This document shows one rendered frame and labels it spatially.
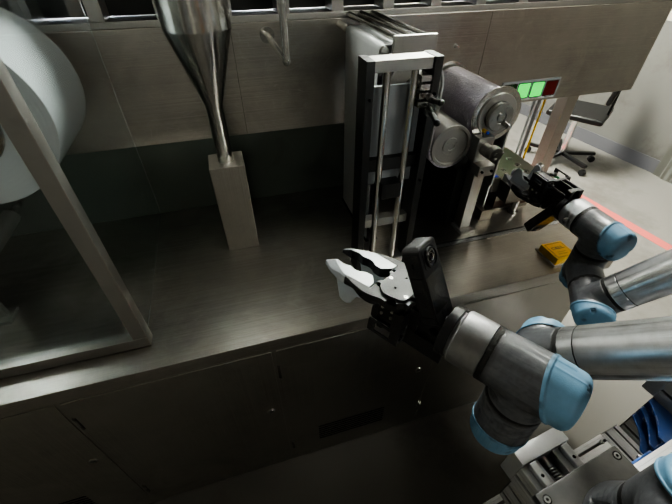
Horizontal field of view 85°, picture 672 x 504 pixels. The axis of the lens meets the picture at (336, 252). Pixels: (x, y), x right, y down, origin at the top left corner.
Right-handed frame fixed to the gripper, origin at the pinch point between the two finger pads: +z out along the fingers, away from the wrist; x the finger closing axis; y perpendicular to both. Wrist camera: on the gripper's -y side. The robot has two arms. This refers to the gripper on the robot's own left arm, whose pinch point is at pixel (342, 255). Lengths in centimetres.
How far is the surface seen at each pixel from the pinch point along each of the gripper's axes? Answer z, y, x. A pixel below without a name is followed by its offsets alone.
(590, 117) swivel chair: 8, 29, 333
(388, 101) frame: 14.3, -16.6, 29.6
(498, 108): 3, -13, 66
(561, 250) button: -25, 21, 74
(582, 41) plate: 2, -28, 131
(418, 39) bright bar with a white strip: 17, -27, 42
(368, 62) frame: 16.1, -23.7, 23.5
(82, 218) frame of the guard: 37.8, 1.1, -23.0
